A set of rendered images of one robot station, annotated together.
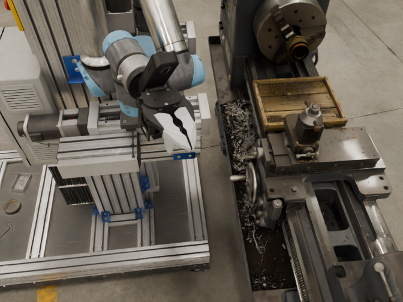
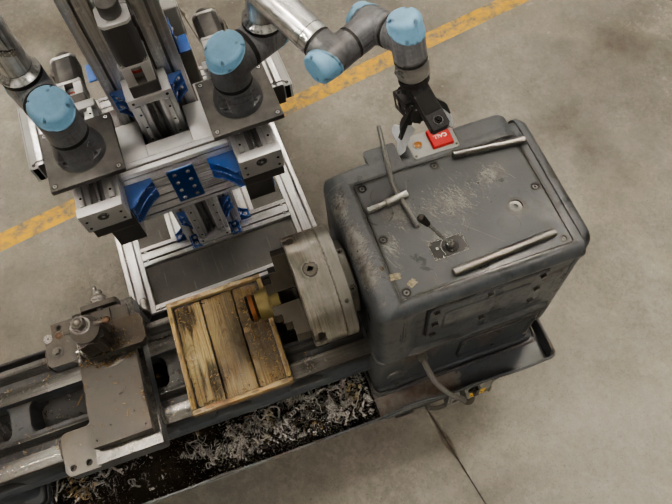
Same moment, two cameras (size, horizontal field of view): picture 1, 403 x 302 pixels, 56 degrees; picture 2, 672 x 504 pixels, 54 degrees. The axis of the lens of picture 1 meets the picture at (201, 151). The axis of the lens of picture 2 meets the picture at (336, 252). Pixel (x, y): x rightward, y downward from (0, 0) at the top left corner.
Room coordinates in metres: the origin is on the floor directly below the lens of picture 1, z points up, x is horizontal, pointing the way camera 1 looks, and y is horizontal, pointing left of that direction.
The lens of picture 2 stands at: (1.52, -1.13, 2.76)
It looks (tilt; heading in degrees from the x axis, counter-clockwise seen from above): 64 degrees down; 82
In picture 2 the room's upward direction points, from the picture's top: 7 degrees counter-clockwise
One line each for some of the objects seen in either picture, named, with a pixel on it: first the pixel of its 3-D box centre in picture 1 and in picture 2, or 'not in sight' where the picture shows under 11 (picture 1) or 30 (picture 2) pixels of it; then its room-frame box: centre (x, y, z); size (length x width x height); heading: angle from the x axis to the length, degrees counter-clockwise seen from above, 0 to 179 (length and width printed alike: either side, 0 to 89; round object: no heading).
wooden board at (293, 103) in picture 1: (297, 102); (228, 343); (1.26, -0.43, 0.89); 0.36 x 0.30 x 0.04; 95
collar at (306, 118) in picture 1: (312, 115); (82, 327); (0.92, -0.38, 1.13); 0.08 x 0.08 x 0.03
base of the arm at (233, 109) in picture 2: (147, 11); (235, 87); (1.47, 0.23, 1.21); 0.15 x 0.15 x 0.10
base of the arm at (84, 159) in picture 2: not in sight; (73, 141); (0.97, 0.17, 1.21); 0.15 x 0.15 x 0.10
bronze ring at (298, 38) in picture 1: (297, 47); (263, 304); (1.40, -0.42, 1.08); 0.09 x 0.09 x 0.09; 5
